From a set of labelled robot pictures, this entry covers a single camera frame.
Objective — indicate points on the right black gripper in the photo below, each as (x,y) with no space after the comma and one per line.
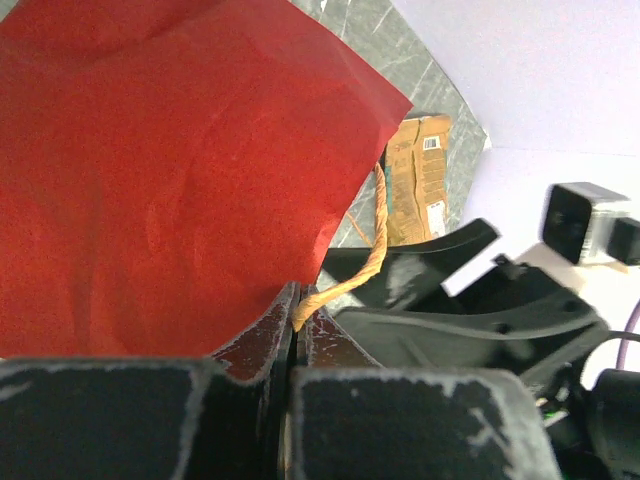
(594,433)

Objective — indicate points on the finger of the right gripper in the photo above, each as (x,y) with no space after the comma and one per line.
(410,273)

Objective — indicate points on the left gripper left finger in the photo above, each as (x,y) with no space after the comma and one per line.
(212,417)

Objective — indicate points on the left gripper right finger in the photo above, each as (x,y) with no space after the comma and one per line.
(353,418)

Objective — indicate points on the red paper bag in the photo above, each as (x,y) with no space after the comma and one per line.
(168,166)

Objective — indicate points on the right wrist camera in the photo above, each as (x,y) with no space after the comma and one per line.
(588,224)

